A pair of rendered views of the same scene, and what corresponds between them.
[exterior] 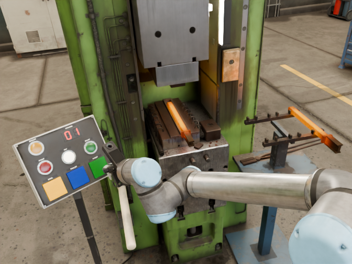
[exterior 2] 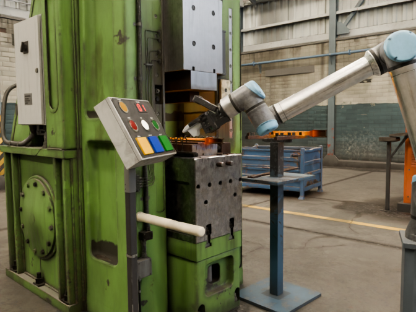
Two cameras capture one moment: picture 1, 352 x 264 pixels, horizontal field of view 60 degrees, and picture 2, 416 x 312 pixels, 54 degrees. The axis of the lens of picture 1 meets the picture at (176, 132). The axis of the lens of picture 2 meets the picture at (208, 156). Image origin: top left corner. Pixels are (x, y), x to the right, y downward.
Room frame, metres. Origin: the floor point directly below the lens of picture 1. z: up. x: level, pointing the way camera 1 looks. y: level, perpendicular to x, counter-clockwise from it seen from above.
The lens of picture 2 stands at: (-0.54, 1.19, 1.10)
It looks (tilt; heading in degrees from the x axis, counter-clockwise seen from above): 5 degrees down; 326
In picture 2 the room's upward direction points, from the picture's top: 1 degrees counter-clockwise
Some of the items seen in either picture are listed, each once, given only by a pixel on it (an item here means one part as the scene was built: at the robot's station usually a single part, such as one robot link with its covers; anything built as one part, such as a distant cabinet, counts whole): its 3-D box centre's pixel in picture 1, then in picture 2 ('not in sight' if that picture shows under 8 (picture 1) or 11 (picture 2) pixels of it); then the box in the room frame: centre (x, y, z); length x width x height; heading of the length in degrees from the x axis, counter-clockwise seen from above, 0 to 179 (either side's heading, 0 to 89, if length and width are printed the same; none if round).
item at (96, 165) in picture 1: (99, 167); (164, 143); (1.06, 0.35, 1.01); 0.07 x 0.05 x 0.07; 128
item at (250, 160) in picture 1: (287, 150); (275, 171); (1.41, -0.64, 0.77); 0.60 x 0.04 x 0.01; 108
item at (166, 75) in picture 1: (167, 59); (177, 83); (1.51, 0.02, 1.32); 0.42 x 0.20 x 0.10; 13
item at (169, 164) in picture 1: (182, 155); (185, 190); (1.53, -0.03, 0.69); 0.56 x 0.38 x 0.45; 13
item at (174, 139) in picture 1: (171, 120); (179, 147); (1.51, 0.02, 0.96); 0.42 x 0.20 x 0.09; 13
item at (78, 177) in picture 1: (77, 177); (155, 145); (1.00, 0.43, 1.01); 0.07 x 0.05 x 0.07; 128
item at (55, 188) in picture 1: (55, 188); (143, 146); (0.94, 0.51, 1.01); 0.07 x 0.05 x 0.07; 128
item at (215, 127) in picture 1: (209, 129); (218, 147); (1.40, -0.19, 0.95); 0.12 x 0.08 x 0.06; 13
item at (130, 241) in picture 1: (125, 213); (169, 223); (1.14, 0.29, 0.62); 0.44 x 0.05 x 0.05; 13
